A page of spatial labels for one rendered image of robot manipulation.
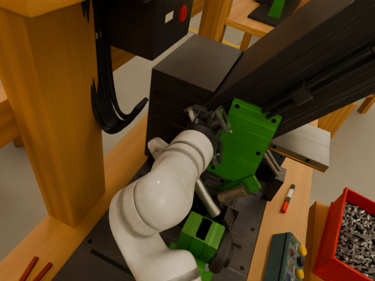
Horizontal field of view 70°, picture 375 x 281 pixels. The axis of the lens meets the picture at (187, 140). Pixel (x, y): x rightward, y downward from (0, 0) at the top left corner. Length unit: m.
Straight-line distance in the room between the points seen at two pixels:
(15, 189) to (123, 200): 1.78
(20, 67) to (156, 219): 0.32
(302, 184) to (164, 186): 0.81
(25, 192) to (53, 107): 1.56
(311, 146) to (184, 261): 0.60
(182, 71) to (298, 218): 0.58
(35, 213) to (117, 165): 1.08
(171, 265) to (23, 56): 0.35
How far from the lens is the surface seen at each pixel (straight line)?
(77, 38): 0.52
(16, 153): 2.30
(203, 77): 0.74
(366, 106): 3.74
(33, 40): 0.45
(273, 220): 0.91
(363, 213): 1.16
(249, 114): 0.63
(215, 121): 0.60
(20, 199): 2.03
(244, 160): 0.68
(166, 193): 0.30
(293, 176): 1.07
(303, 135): 0.86
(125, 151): 0.99
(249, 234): 0.85
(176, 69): 0.75
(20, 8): 0.28
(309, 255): 1.06
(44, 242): 0.83
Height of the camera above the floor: 1.60
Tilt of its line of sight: 43 degrees down
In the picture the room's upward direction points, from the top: 13 degrees clockwise
